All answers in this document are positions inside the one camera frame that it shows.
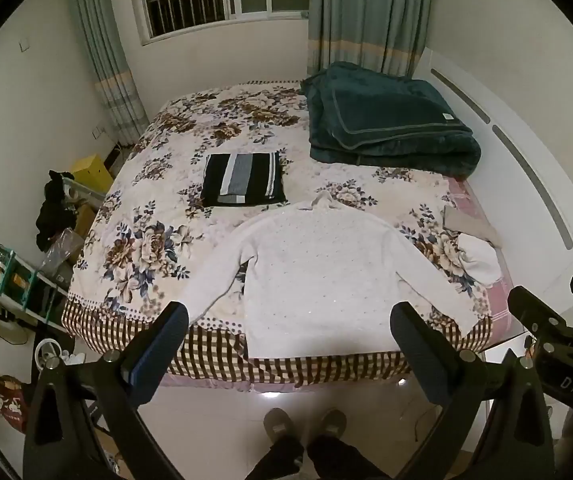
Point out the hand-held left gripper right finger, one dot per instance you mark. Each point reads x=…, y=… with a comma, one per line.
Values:
x=416, y=347

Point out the person's shoe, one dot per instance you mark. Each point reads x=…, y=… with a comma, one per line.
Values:
x=331, y=424
x=277, y=422

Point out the white bed headboard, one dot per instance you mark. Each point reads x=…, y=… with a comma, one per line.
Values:
x=526, y=160

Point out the black garment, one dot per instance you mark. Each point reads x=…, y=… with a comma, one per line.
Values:
x=56, y=210

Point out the white knit sweater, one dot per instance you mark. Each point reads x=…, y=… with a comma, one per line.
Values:
x=316, y=275

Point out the person's left shoe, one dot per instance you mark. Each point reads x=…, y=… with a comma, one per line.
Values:
x=277, y=422

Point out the white round fan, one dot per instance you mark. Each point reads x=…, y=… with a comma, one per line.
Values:
x=46, y=352

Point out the red printed bag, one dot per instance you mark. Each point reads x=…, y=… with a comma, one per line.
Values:
x=9, y=400

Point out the dark green folded blanket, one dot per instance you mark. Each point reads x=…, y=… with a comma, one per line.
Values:
x=386, y=115

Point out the grey green curtain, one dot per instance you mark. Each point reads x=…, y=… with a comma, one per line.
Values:
x=366, y=15
x=109, y=50

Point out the person's black pants legs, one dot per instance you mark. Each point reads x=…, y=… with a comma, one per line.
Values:
x=311, y=460

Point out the beige cloth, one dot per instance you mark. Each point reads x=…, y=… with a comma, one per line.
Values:
x=466, y=220

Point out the white wall socket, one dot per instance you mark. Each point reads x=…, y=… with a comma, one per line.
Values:
x=98, y=133

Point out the white wall switch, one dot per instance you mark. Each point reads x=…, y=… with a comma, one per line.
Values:
x=24, y=44

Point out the floral checked bedsheet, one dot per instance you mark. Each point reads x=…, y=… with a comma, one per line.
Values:
x=166, y=210

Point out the green storage rack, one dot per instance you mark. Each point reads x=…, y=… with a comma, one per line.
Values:
x=21, y=280

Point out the small white cloth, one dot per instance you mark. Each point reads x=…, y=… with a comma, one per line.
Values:
x=481, y=260

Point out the person's right shoe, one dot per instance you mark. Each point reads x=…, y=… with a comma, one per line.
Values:
x=331, y=424

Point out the black grey striped folded sweater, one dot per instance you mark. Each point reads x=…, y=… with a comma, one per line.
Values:
x=244, y=177

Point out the yellow box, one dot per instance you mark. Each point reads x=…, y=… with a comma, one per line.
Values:
x=91, y=172

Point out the pink checked mattress cover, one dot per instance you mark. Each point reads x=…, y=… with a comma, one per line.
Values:
x=503, y=280

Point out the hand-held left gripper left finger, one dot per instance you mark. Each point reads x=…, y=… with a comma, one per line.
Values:
x=160, y=347

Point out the clear plastic bag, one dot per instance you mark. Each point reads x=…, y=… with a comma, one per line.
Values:
x=59, y=252

